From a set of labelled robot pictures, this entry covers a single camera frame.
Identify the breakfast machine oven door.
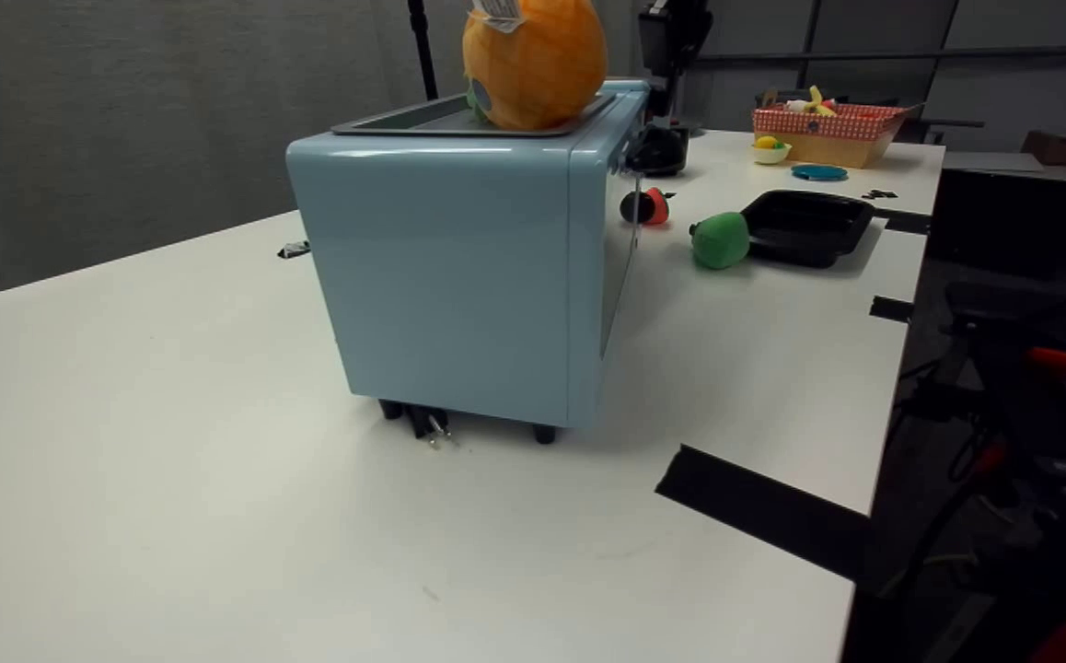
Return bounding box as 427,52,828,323
598,189,644,363

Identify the light blue breakfast machine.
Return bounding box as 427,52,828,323
285,78,653,448

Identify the black power plug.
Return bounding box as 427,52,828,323
407,404,453,449

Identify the red and black toy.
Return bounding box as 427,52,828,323
620,186,674,227

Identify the green plush toy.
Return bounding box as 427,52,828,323
689,211,753,272

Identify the black coffee pot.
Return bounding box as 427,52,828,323
624,123,691,179

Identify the grey griddle tray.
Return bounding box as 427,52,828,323
330,89,623,139

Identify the orange plush toy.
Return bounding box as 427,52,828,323
460,0,608,133

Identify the black plastic tray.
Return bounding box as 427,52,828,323
739,189,877,271

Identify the long black tape strip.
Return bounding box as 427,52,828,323
654,443,874,582

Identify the stand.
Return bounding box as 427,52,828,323
406,0,441,103

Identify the basket with red checked cloth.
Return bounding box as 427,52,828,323
751,87,913,170

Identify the grey side table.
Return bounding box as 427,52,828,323
929,150,1066,277

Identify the brown box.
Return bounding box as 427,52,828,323
1020,129,1066,168

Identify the camera on mount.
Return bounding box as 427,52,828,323
636,0,715,123

